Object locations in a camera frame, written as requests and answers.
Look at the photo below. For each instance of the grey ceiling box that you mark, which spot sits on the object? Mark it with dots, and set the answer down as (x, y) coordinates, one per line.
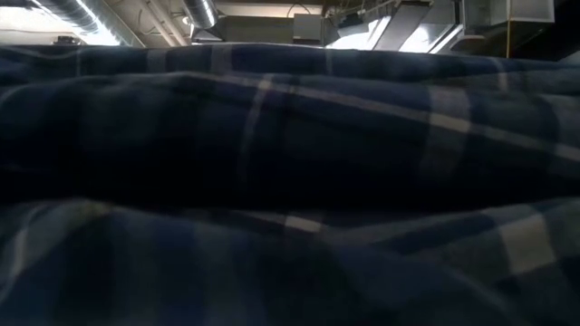
(307, 28)

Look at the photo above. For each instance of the blue plaid shirt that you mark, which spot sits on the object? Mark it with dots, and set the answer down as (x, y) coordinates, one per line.
(290, 181)

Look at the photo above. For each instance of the narrow silver ventilation duct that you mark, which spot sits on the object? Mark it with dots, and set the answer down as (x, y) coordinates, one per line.
(201, 13)

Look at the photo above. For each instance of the wide silver ventilation duct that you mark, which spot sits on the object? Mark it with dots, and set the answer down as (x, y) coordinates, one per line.
(77, 16)

